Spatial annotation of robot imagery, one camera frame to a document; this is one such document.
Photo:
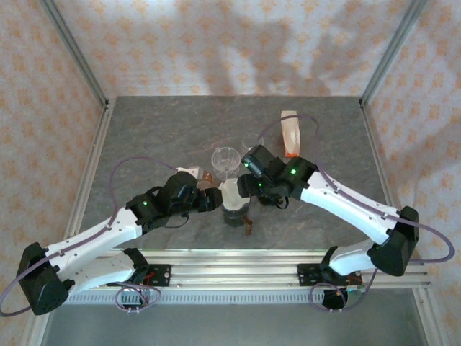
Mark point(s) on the white paper coffee filter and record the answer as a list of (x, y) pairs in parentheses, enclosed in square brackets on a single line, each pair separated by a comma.
[(232, 196)]

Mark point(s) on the dark glass coffee server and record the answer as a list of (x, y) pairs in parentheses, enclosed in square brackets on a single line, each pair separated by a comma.
[(234, 222)]

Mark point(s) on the clear ribbed coffee dripper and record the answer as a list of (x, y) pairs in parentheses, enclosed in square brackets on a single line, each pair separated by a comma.
[(225, 158)]

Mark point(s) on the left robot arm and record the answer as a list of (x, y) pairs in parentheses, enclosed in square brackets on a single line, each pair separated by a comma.
[(90, 238)]

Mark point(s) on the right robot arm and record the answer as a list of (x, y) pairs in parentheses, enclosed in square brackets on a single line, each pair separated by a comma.
[(345, 209)]

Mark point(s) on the coffee filter pack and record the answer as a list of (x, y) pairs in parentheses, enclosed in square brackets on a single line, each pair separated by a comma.
[(291, 137)]

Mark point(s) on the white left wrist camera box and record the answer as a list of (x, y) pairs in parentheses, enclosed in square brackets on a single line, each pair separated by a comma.
[(189, 171)]

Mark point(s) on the wide aluminium mounting rail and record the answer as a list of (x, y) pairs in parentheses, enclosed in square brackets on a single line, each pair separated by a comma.
[(234, 270)]

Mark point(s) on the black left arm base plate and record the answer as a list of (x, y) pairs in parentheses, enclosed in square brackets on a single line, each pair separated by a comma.
[(162, 275)]

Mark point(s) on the aluminium table edge rail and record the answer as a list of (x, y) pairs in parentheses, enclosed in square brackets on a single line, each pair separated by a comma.
[(95, 144), (370, 126)]

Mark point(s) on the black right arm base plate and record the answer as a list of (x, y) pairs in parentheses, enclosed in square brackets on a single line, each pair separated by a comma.
[(306, 275)]

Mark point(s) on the aluminium frame post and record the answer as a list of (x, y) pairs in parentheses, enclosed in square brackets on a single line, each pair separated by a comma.
[(394, 50), (36, 328), (428, 324), (75, 50)]

